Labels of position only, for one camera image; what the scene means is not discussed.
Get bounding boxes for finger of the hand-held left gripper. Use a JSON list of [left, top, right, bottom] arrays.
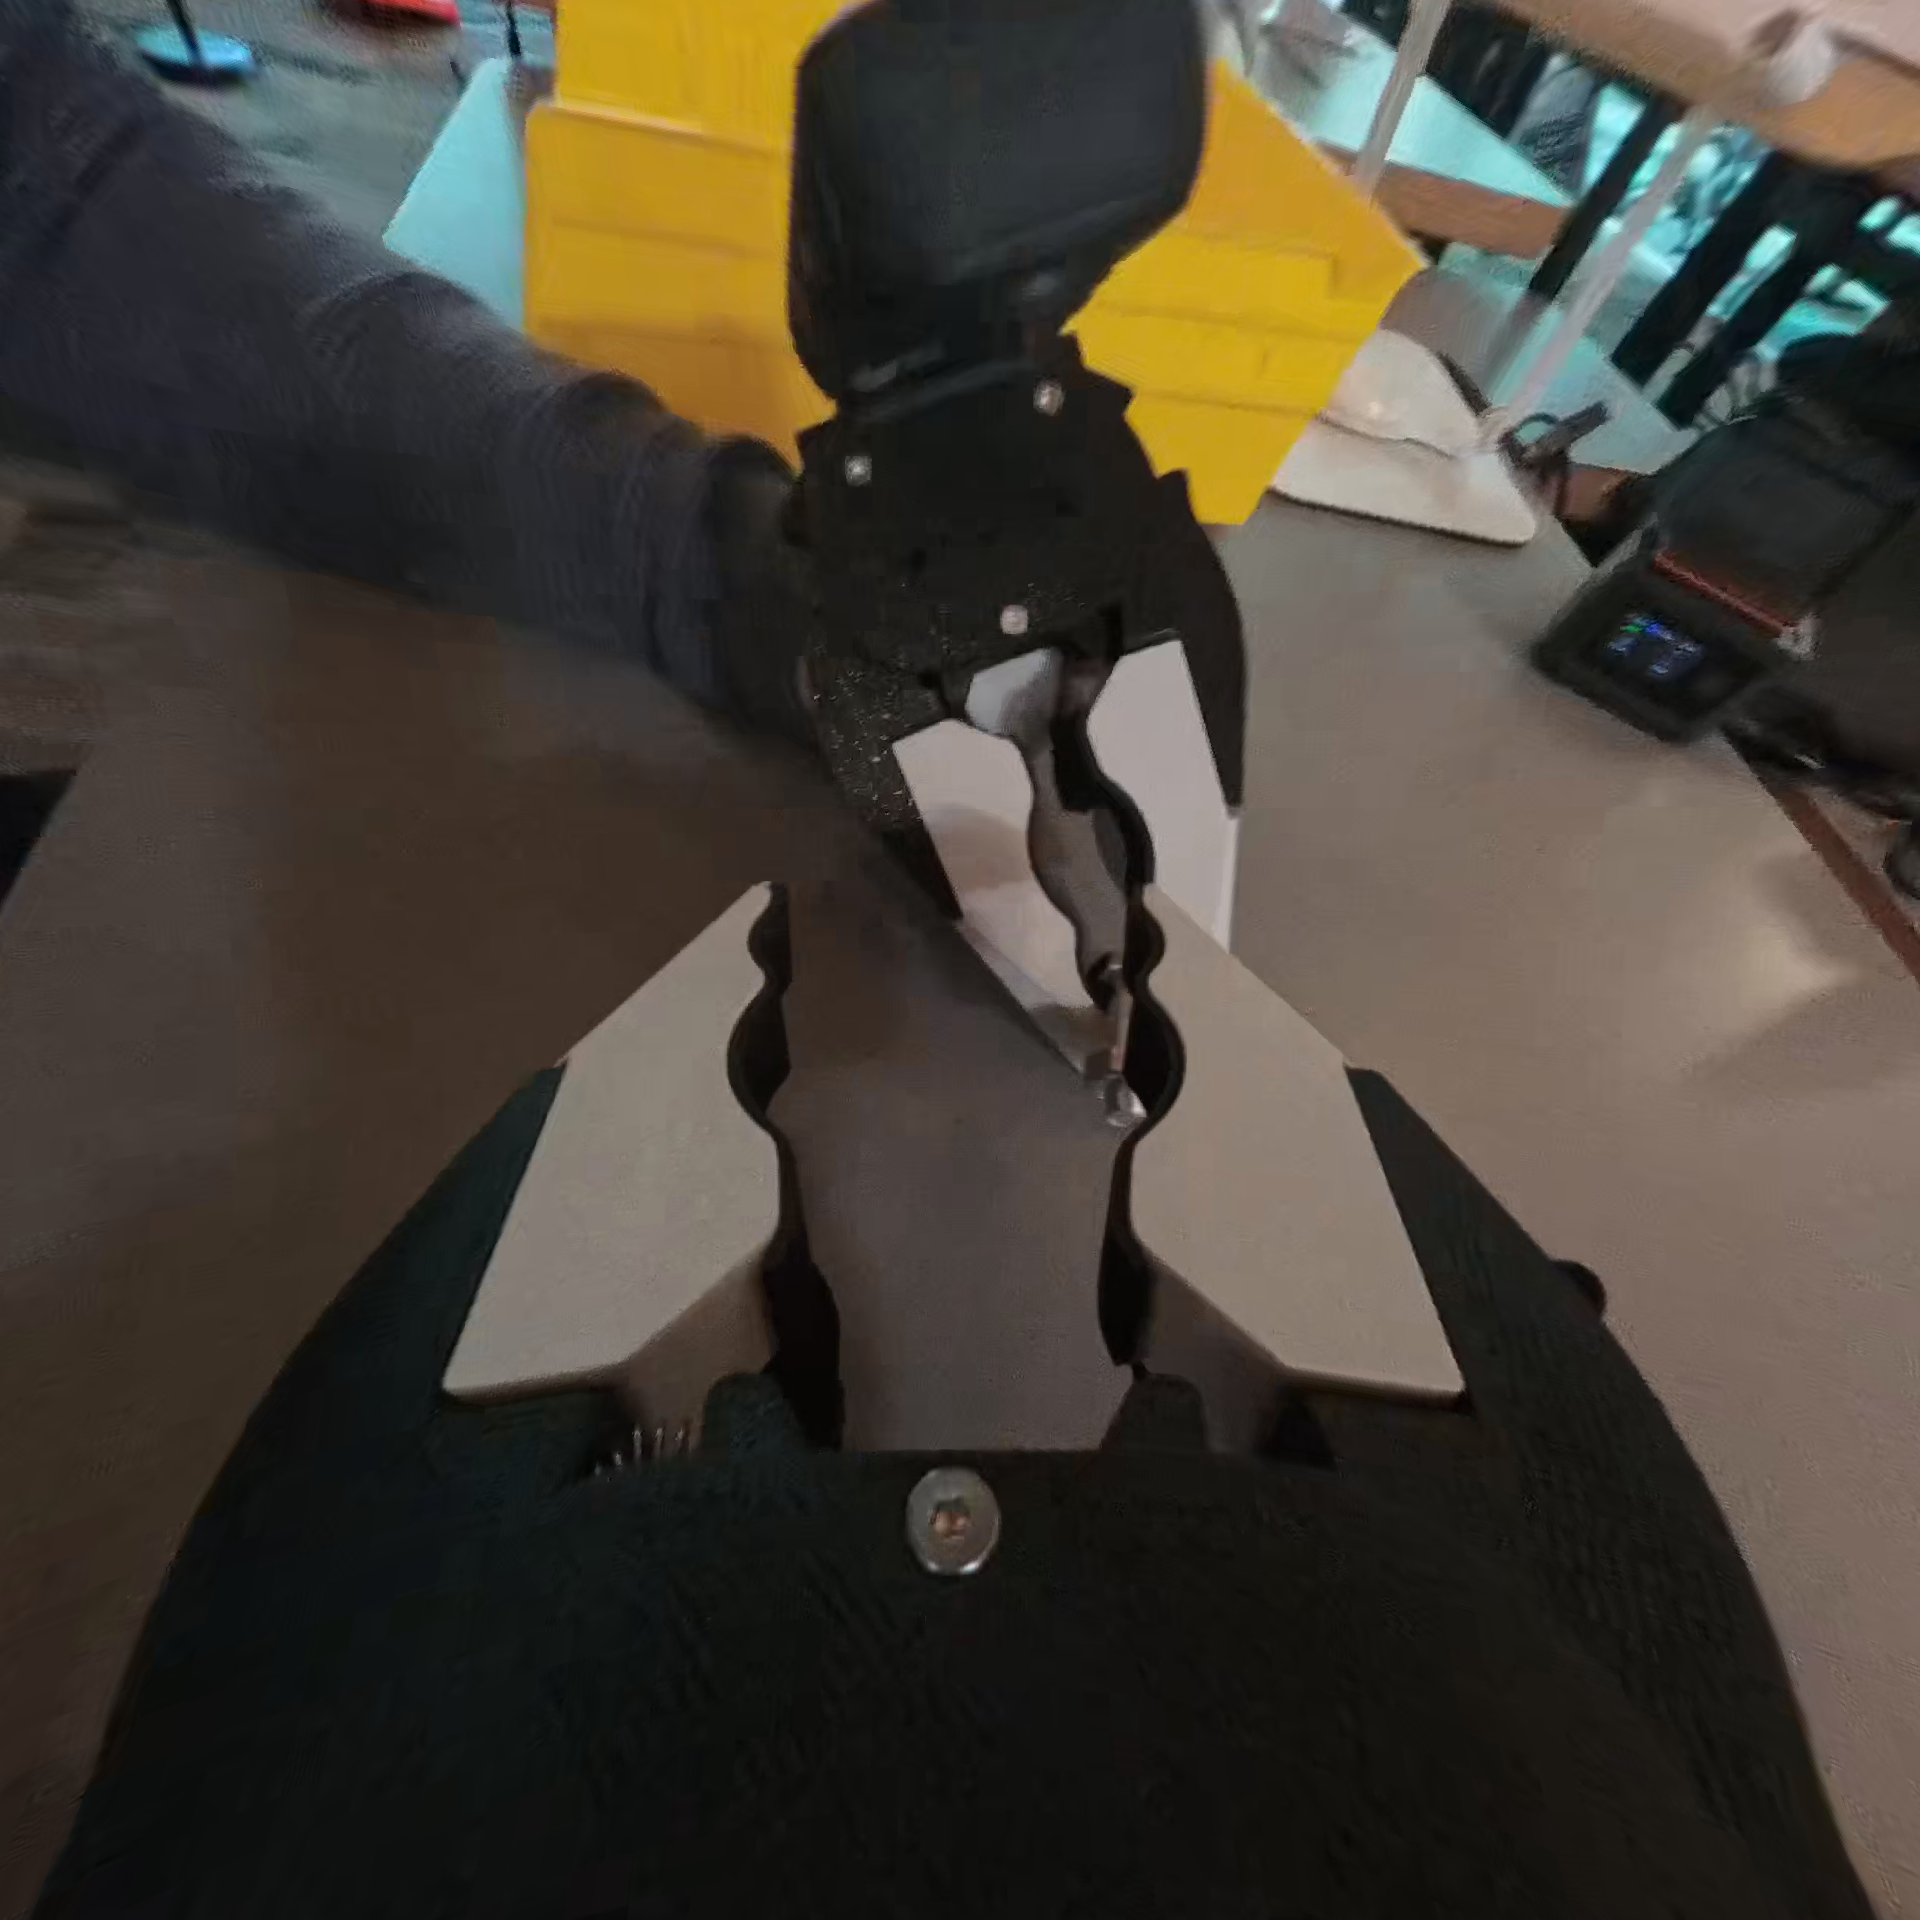
[[1055, 638, 1244, 976], [893, 652, 1141, 1125]]

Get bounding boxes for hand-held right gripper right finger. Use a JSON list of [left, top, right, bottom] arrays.
[[1102, 892, 1468, 1411]]

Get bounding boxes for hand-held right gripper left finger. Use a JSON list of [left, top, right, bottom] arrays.
[[443, 883, 845, 1451]]

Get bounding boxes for steel hex bolt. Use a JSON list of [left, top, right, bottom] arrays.
[[1082, 960, 1153, 1128]]

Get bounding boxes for person's left forearm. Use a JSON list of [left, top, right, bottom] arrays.
[[0, 0, 817, 759]]

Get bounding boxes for black portable power station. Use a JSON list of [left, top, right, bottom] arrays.
[[1530, 417, 1877, 745]]

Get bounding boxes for black cable plug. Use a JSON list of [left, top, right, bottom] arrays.
[[1496, 402, 1618, 519]]

